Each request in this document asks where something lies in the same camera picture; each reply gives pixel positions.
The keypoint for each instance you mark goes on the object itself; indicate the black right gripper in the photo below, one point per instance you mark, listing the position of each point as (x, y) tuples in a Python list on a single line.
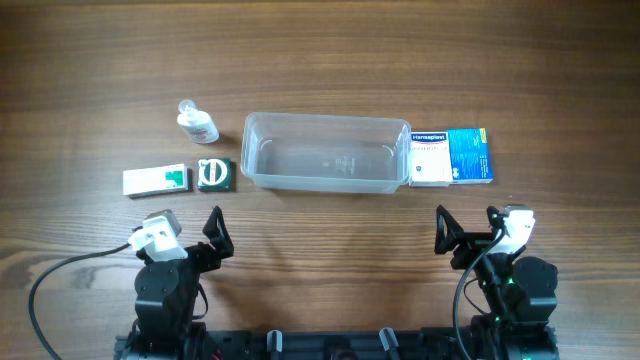
[(471, 242)]

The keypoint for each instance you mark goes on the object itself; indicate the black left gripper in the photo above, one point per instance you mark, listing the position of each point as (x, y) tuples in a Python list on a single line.
[(201, 252)]

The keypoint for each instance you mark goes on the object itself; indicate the white green medicine box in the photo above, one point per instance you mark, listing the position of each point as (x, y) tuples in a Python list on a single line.
[(155, 180)]

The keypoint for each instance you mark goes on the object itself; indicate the blue medicine box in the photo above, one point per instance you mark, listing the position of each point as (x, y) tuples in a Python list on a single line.
[(470, 156)]

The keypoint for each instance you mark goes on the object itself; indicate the white Hansaplast plaster box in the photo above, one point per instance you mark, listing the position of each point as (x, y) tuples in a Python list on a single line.
[(430, 160)]

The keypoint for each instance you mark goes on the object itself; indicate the clear plastic container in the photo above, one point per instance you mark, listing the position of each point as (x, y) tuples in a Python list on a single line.
[(326, 153)]

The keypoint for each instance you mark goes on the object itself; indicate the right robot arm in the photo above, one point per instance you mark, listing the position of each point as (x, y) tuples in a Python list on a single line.
[(520, 291)]

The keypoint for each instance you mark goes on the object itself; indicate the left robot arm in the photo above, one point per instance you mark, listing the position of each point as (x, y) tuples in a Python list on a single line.
[(167, 287)]

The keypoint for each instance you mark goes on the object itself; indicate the green round-logo box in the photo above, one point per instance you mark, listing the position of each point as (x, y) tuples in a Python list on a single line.
[(214, 175)]

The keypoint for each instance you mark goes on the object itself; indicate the white hand sanitizer bottle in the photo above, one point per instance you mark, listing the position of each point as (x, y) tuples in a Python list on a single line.
[(197, 125)]

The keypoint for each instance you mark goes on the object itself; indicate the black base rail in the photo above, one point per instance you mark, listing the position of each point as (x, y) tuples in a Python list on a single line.
[(425, 344)]

